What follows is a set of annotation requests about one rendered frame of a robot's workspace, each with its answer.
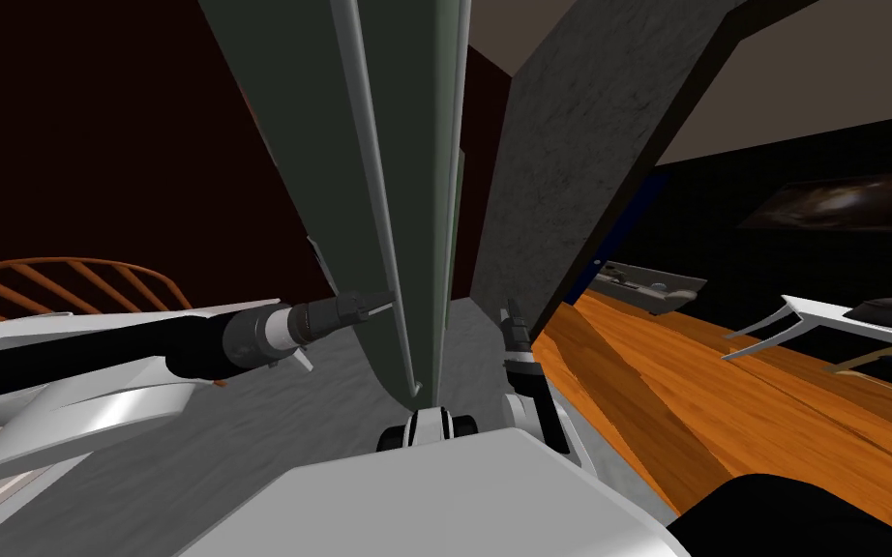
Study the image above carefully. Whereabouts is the dark wall picture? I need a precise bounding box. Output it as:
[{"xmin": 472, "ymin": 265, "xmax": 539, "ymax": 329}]
[{"xmin": 736, "ymin": 168, "xmax": 892, "ymax": 237}]

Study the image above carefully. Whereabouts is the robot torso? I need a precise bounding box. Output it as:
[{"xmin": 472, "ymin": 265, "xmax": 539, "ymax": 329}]
[{"xmin": 173, "ymin": 405, "xmax": 697, "ymax": 557}]

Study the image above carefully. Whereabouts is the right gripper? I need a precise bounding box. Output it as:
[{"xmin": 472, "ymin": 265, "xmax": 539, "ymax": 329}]
[{"xmin": 497, "ymin": 297, "xmax": 535, "ymax": 357}]

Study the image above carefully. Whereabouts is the orange wooden chair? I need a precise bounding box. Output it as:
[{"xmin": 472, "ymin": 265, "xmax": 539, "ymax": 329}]
[{"xmin": 0, "ymin": 256, "xmax": 193, "ymax": 324}]

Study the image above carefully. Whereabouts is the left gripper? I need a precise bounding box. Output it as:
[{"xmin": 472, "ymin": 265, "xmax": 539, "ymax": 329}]
[{"xmin": 289, "ymin": 290, "xmax": 398, "ymax": 345}]

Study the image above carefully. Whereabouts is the dark green door leaf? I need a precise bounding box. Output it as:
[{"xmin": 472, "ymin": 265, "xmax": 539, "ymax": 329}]
[{"xmin": 196, "ymin": 0, "xmax": 475, "ymax": 413}]

